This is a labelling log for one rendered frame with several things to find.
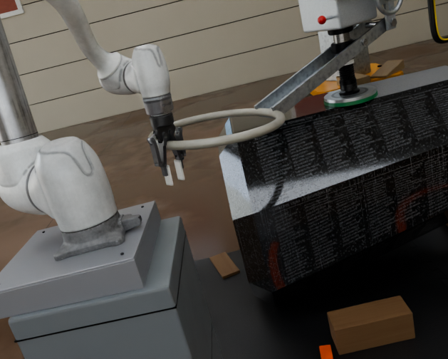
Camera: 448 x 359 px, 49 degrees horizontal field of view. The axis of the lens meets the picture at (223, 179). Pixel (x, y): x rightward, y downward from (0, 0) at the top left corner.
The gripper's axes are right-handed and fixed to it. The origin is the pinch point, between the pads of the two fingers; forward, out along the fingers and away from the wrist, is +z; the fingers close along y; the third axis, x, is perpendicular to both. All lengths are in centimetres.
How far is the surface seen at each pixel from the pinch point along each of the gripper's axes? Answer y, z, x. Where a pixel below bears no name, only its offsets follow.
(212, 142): 4.9, -10.0, -16.1
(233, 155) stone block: 38.6, 7.5, 9.6
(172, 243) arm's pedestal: -23.5, 9.4, -23.6
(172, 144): -0.9, -10.3, -3.9
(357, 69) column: 160, -3, 21
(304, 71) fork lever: 69, -19, -7
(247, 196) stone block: 30.0, 20.3, -2.3
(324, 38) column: 154, -23, 37
